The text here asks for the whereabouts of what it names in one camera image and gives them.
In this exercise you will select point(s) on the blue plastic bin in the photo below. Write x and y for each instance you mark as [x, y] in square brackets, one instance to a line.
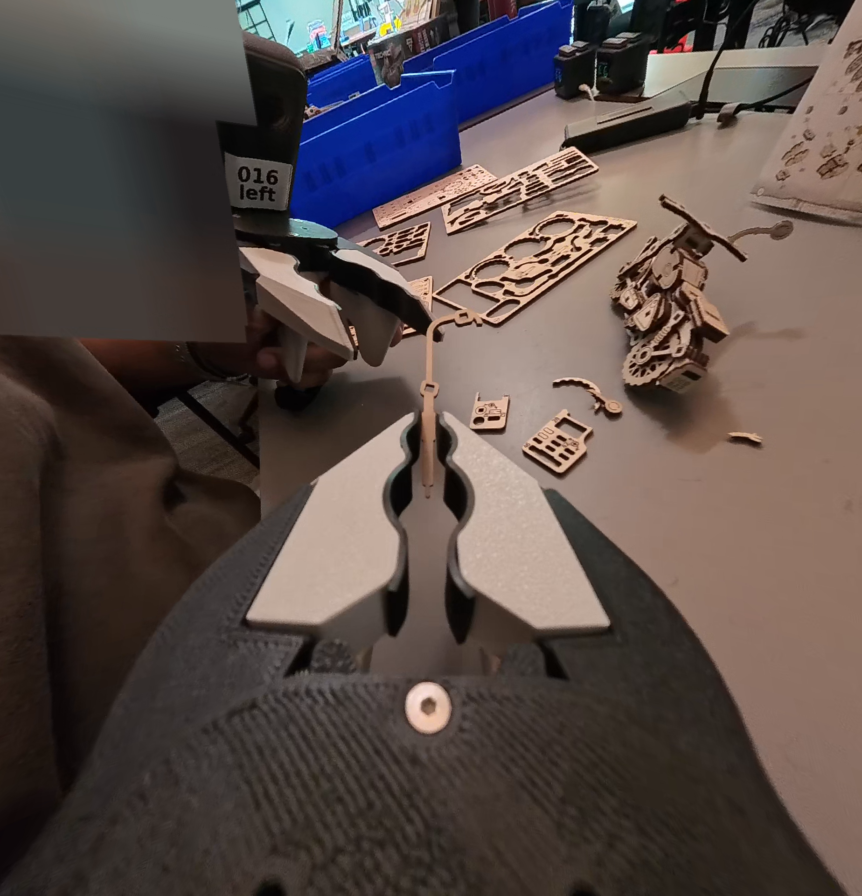
[501, 63]
[336, 84]
[382, 154]

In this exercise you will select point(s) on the black metal frame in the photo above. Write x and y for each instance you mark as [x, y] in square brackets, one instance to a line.
[207, 420]

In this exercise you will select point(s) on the hook-shaped wooden part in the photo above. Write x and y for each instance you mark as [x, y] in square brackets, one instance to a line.
[429, 434]

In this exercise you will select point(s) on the person's left forearm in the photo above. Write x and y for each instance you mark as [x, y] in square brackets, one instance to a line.
[137, 353]

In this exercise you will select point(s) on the slotted wooden piece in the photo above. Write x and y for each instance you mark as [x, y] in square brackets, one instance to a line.
[553, 448]

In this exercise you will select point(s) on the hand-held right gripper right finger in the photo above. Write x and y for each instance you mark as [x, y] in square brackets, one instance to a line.
[522, 560]

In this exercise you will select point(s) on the long wooden parts sheet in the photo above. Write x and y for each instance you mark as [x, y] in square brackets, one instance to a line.
[578, 168]

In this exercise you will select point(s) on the curved toothed wooden piece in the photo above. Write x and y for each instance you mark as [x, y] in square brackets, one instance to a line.
[578, 383]

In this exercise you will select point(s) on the tiny wooden fragment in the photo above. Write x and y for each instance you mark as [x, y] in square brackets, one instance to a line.
[746, 437]

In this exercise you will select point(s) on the dark product box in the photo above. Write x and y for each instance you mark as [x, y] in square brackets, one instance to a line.
[403, 59]

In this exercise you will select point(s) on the engraved small wooden sheet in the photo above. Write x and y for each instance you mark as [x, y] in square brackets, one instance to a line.
[422, 290]

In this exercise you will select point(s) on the small wooden parts sheet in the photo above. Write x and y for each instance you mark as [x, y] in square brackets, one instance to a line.
[417, 245]

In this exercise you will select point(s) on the brown sweater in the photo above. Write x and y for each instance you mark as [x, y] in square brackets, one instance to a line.
[88, 560]

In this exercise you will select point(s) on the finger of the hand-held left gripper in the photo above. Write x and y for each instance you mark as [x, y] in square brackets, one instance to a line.
[298, 308]
[368, 266]

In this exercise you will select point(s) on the small square wooden piece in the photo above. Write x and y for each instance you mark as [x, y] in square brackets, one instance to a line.
[490, 416]

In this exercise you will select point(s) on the wooden motorcycle model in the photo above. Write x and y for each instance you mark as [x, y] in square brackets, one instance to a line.
[669, 315]

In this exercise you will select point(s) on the black battery charger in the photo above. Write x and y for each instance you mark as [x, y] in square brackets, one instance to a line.
[574, 66]
[623, 63]

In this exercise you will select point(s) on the person's left hand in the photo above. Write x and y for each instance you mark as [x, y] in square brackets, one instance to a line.
[266, 360]

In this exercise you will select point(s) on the grey desk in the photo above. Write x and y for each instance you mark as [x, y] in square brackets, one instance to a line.
[683, 595]

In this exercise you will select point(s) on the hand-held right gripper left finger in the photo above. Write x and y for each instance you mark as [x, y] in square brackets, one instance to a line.
[326, 560]

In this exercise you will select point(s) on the paper instruction booklet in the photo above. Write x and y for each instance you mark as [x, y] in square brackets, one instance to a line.
[830, 126]

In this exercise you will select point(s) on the grey monitor base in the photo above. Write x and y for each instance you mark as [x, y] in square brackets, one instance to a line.
[683, 73]

